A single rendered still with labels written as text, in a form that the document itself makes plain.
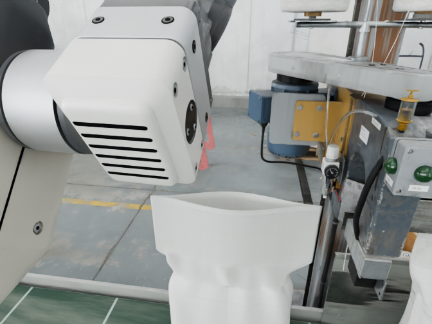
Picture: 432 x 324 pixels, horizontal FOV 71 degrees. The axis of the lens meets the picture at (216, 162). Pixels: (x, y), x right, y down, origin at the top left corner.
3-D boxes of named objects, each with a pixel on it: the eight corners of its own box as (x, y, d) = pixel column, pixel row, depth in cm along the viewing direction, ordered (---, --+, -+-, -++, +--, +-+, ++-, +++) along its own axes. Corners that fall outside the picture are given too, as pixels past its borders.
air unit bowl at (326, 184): (320, 196, 82) (323, 176, 79) (318, 191, 85) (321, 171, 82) (332, 197, 82) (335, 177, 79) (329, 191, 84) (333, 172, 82)
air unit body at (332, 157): (319, 202, 81) (328, 150, 75) (316, 193, 86) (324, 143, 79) (336, 204, 81) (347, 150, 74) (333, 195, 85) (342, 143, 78)
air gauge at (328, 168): (323, 179, 78) (325, 166, 76) (322, 175, 80) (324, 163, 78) (338, 180, 78) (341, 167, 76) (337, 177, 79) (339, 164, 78)
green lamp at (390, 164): (384, 177, 51) (389, 161, 50) (378, 169, 54) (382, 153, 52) (400, 178, 51) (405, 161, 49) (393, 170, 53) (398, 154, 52)
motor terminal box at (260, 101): (258, 132, 95) (260, 96, 90) (246, 122, 104) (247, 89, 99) (281, 129, 98) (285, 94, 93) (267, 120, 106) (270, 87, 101)
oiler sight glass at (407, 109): (399, 121, 53) (404, 101, 52) (394, 117, 55) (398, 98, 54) (414, 121, 53) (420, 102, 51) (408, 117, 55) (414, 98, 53)
